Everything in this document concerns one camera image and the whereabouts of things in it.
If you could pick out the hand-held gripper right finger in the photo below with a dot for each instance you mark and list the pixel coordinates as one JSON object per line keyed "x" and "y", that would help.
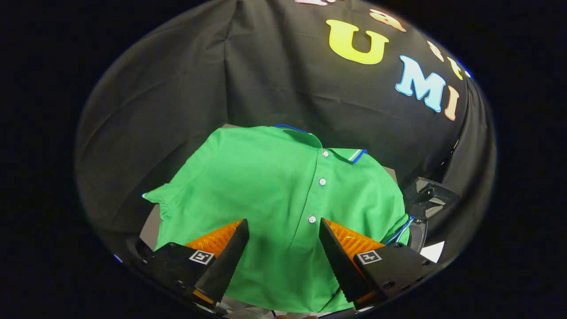
{"x": 339, "y": 261}

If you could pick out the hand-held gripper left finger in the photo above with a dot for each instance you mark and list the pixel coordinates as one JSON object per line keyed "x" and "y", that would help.
{"x": 226, "y": 261}

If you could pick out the green polo shirt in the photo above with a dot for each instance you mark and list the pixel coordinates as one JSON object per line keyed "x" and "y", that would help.
{"x": 266, "y": 186}

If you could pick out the grey washing machine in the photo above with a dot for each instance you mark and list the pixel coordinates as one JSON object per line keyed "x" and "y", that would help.
{"x": 432, "y": 197}

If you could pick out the grey cabinet with dark top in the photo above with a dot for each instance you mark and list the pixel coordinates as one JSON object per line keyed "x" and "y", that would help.
{"x": 150, "y": 230}

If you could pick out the white board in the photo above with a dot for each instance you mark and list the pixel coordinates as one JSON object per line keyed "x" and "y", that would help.
{"x": 433, "y": 251}

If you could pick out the black backdrop cloth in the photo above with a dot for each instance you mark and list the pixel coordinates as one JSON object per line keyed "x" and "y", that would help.
{"x": 199, "y": 88}

